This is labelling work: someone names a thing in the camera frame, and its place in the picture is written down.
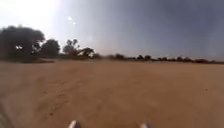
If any row of trees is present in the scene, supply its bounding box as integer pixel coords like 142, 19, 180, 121
39, 38, 224, 65

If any large dark tree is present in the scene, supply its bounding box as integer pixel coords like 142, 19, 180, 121
0, 25, 46, 63

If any robot's own part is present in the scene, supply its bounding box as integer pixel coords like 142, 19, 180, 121
67, 120, 79, 128
139, 122, 150, 128

